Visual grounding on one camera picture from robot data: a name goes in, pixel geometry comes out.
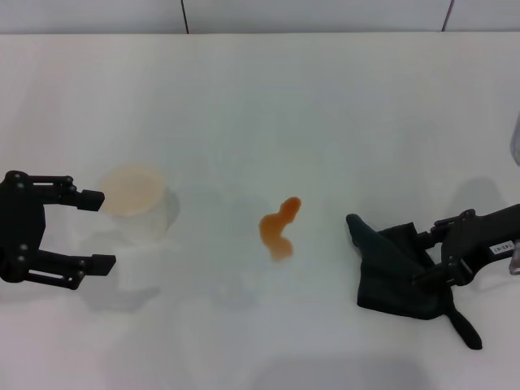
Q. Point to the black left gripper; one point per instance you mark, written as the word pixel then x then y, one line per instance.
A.
pixel 20 219

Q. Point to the dark blue rag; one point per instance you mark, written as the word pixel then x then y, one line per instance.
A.
pixel 386 276

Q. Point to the brown water stain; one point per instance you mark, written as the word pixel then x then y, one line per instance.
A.
pixel 276 227

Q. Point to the white translucent plastic cup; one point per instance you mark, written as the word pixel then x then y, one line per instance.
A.
pixel 138 203

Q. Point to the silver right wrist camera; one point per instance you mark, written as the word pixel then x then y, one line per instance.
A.
pixel 516 142

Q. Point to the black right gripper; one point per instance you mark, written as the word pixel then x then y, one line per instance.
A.
pixel 479 239

